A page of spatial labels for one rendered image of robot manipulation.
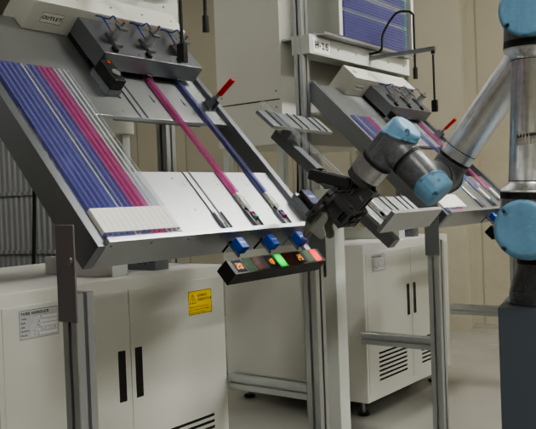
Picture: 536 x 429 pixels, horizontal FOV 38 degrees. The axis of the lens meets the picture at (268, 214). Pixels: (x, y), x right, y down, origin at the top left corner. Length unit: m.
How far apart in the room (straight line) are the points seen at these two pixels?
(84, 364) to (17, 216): 4.89
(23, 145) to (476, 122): 0.94
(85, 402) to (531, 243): 0.87
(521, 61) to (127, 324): 1.05
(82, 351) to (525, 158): 0.90
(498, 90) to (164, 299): 0.93
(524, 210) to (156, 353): 0.94
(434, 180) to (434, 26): 3.07
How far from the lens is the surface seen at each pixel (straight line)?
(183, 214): 1.61
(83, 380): 1.40
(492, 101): 1.72
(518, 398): 1.70
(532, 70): 1.57
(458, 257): 4.54
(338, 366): 2.18
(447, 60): 4.59
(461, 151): 1.73
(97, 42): 1.89
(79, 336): 1.39
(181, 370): 2.01
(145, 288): 1.90
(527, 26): 1.56
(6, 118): 1.59
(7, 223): 6.33
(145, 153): 5.62
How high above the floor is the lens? 0.79
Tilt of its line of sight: 1 degrees down
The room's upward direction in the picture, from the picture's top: 2 degrees counter-clockwise
